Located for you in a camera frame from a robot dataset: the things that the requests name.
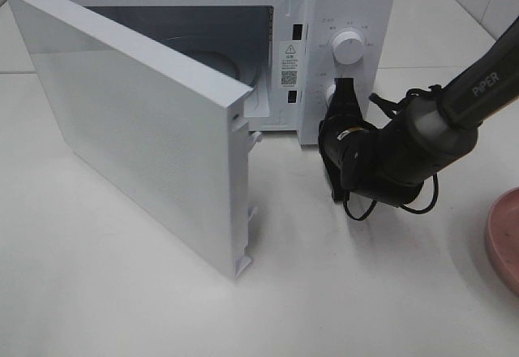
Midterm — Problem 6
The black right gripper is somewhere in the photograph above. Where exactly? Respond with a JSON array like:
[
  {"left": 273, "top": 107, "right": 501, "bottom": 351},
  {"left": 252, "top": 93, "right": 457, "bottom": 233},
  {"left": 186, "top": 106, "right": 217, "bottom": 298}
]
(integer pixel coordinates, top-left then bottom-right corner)
[{"left": 318, "top": 78, "right": 389, "bottom": 202}]

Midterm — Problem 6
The white microwave door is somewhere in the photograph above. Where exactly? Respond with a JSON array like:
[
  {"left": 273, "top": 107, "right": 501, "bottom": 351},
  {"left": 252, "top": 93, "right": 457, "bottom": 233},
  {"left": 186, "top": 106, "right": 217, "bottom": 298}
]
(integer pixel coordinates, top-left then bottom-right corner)
[{"left": 7, "top": 0, "right": 254, "bottom": 278}]

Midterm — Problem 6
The pink round plate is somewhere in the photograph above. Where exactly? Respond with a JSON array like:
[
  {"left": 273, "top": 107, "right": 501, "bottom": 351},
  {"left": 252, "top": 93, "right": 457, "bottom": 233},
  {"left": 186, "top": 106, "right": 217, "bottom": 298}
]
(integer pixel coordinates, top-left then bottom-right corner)
[{"left": 484, "top": 187, "right": 518, "bottom": 296}]

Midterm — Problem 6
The white microwave oven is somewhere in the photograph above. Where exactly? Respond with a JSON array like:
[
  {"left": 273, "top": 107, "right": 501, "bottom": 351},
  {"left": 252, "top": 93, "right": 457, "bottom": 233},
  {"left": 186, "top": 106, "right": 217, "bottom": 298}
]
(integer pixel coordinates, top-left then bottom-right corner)
[{"left": 55, "top": 0, "right": 393, "bottom": 145}]

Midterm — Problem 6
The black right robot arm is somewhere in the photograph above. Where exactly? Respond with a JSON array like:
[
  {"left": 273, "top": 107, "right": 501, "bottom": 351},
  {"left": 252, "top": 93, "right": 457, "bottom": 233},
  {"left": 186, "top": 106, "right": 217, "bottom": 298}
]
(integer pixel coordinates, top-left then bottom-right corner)
[{"left": 318, "top": 22, "right": 518, "bottom": 207}]

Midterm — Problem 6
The white lower microwave knob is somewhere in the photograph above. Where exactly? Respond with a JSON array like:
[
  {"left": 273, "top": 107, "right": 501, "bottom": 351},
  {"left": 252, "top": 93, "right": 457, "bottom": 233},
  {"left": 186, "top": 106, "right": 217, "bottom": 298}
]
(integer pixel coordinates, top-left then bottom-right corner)
[{"left": 324, "top": 84, "right": 336, "bottom": 106}]

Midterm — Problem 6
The white microwave knob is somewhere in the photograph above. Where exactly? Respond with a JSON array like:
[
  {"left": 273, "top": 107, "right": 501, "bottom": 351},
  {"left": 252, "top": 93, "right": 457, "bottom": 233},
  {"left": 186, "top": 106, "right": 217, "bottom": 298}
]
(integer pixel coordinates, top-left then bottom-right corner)
[
  {"left": 331, "top": 28, "right": 366, "bottom": 65},
  {"left": 324, "top": 84, "right": 336, "bottom": 106}
]

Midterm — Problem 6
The white upper microwave knob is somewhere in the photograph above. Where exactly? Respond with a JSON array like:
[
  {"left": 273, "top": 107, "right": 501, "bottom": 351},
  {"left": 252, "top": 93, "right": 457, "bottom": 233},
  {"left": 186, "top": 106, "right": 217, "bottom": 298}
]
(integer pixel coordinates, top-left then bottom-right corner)
[{"left": 331, "top": 28, "right": 366, "bottom": 65}]

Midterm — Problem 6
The white warning label sticker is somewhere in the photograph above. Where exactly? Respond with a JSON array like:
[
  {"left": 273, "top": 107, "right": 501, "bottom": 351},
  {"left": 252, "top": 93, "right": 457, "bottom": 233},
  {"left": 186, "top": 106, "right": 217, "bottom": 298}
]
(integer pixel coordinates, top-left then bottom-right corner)
[{"left": 278, "top": 40, "right": 302, "bottom": 89}]

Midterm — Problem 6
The glass microwave turntable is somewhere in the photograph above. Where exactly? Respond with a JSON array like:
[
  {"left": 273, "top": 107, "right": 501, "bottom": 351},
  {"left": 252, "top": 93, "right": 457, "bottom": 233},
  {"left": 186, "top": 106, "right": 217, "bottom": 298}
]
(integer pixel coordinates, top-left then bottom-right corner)
[{"left": 184, "top": 49, "right": 261, "bottom": 89}]

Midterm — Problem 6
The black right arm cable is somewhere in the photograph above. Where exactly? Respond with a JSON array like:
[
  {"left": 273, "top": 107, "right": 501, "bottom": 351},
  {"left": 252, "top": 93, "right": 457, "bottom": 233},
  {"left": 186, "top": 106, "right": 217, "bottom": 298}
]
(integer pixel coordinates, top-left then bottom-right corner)
[{"left": 342, "top": 84, "right": 445, "bottom": 222}]

